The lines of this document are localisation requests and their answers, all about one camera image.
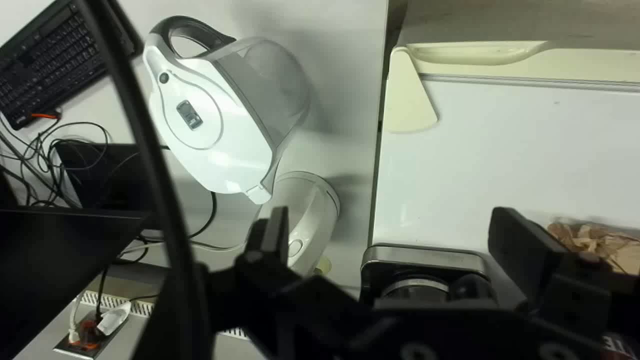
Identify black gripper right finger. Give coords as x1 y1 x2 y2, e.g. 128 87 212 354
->
488 206 614 335

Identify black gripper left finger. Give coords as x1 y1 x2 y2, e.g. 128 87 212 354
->
205 204 366 348

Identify black silver coffeemaker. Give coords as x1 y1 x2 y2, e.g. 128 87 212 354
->
357 242 531 313

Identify light wooden blocks pile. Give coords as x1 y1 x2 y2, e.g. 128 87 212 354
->
546 220 640 275

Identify white water filter pitcher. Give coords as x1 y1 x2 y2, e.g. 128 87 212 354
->
142 14 313 206

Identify white power plug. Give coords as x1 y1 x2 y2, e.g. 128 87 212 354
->
94 299 133 338

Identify black box device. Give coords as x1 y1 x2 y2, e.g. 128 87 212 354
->
52 137 158 212

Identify black flat monitor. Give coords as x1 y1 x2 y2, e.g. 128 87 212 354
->
0 206 150 358

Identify black computer keyboard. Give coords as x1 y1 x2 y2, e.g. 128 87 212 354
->
0 0 146 132

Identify thin black power cable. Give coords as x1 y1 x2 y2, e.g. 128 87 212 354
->
136 190 231 255

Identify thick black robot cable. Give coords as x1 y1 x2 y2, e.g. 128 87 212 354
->
74 0 216 360

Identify white power strip red switch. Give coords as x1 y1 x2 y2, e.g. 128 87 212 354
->
52 311 126 356

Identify tangled thin black cables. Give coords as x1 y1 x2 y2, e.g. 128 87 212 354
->
0 118 112 207

